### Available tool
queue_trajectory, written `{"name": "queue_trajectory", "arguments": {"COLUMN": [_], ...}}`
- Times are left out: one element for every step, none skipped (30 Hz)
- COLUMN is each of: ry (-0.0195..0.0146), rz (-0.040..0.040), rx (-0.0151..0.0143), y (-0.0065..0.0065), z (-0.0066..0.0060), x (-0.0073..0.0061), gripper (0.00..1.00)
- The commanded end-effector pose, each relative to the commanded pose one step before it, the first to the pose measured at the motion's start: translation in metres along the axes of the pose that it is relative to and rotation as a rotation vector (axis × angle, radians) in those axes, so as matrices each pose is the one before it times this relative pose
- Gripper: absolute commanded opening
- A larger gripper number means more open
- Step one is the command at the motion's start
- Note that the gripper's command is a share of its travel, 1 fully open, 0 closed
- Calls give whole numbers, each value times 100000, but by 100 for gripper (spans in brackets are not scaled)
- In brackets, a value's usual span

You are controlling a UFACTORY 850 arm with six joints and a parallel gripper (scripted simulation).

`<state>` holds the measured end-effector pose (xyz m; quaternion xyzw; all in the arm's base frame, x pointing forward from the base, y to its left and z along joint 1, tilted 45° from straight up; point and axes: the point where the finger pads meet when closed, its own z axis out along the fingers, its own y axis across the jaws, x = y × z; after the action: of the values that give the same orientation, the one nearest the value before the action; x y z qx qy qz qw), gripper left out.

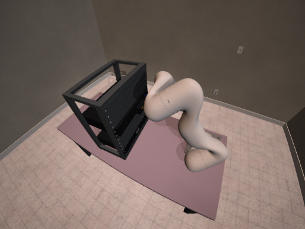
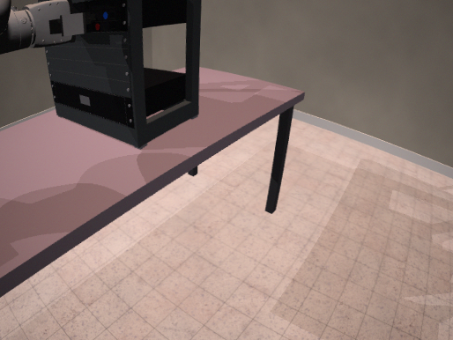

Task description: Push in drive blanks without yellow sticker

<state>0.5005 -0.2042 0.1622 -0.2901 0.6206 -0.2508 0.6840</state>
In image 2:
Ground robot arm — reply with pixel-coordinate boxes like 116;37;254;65
0;0;86;55

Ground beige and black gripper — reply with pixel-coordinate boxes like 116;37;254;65
22;0;96;48

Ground black server rack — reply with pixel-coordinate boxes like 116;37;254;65
45;0;202;150

